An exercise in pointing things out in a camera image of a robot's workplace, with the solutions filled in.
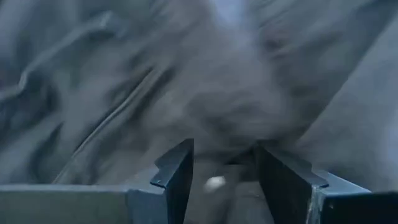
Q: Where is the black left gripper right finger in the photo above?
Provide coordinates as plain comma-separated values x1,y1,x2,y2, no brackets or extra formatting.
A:
253,144,330,224

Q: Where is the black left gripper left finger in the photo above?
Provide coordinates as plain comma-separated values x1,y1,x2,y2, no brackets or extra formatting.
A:
150,138,195,224

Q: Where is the dark grey shirt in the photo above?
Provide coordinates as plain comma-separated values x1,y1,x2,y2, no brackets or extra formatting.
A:
0,0,398,224

